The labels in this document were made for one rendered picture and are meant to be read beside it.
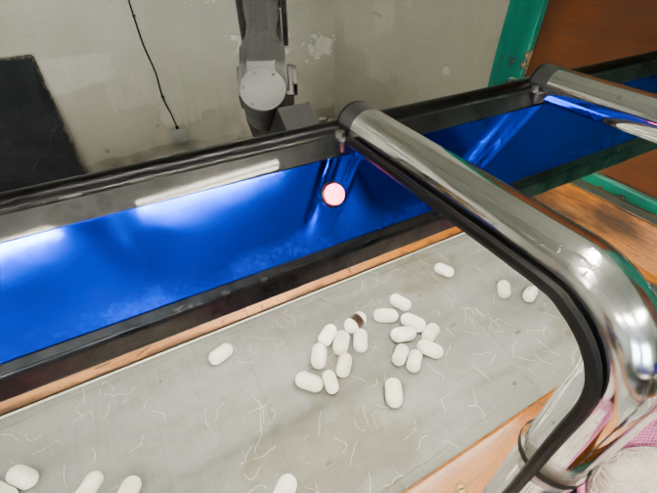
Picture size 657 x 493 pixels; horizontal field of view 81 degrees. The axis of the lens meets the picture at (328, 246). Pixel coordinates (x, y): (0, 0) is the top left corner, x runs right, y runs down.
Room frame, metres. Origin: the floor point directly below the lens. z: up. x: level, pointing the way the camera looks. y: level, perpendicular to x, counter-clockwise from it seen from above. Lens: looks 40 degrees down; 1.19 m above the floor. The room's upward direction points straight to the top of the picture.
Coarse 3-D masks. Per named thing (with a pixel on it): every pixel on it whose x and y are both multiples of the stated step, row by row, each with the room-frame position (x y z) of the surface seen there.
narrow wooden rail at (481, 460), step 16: (544, 400) 0.23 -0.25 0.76; (528, 416) 0.21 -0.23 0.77; (496, 432) 0.19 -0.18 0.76; (512, 432) 0.19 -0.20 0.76; (480, 448) 0.17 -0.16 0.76; (496, 448) 0.17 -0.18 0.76; (512, 448) 0.17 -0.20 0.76; (448, 464) 0.16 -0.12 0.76; (464, 464) 0.16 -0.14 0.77; (480, 464) 0.16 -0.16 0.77; (496, 464) 0.16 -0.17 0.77; (432, 480) 0.14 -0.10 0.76; (448, 480) 0.14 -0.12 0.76; (464, 480) 0.14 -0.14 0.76; (480, 480) 0.14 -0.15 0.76
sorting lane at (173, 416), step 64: (448, 256) 0.51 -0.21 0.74; (256, 320) 0.37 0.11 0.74; (320, 320) 0.37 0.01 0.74; (448, 320) 0.37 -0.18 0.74; (512, 320) 0.37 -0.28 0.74; (128, 384) 0.26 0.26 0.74; (192, 384) 0.26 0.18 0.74; (256, 384) 0.26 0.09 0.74; (384, 384) 0.26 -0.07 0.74; (448, 384) 0.26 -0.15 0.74; (512, 384) 0.26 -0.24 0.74; (0, 448) 0.18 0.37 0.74; (64, 448) 0.18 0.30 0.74; (128, 448) 0.18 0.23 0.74; (192, 448) 0.18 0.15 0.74; (256, 448) 0.18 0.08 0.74; (320, 448) 0.18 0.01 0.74; (384, 448) 0.18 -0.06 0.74; (448, 448) 0.18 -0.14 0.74
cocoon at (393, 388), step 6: (390, 378) 0.26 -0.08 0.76; (390, 384) 0.25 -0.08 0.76; (396, 384) 0.25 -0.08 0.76; (390, 390) 0.24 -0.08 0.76; (396, 390) 0.24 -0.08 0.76; (390, 396) 0.24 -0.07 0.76; (396, 396) 0.24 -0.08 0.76; (402, 396) 0.24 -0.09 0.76; (390, 402) 0.23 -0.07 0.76; (396, 402) 0.23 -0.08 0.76; (402, 402) 0.23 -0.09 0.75
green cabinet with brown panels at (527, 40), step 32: (512, 0) 0.79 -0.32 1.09; (544, 0) 0.74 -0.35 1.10; (576, 0) 0.70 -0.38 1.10; (608, 0) 0.66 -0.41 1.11; (640, 0) 0.62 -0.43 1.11; (512, 32) 0.77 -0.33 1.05; (544, 32) 0.73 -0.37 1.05; (576, 32) 0.68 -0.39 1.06; (608, 32) 0.64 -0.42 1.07; (640, 32) 0.60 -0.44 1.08; (512, 64) 0.76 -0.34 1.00; (576, 64) 0.67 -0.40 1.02; (640, 160) 0.53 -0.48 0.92; (608, 192) 0.54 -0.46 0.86; (640, 192) 0.51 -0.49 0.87
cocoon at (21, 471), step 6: (12, 468) 0.16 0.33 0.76; (18, 468) 0.16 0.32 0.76; (24, 468) 0.16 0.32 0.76; (30, 468) 0.16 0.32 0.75; (6, 474) 0.15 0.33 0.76; (12, 474) 0.15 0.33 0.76; (18, 474) 0.15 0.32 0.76; (24, 474) 0.15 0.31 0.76; (30, 474) 0.15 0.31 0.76; (36, 474) 0.15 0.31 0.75; (6, 480) 0.15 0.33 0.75; (12, 480) 0.15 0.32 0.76; (18, 480) 0.15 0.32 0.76; (24, 480) 0.15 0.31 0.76; (30, 480) 0.15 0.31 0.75; (36, 480) 0.15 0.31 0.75; (18, 486) 0.14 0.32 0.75; (24, 486) 0.14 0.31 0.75; (30, 486) 0.14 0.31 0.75
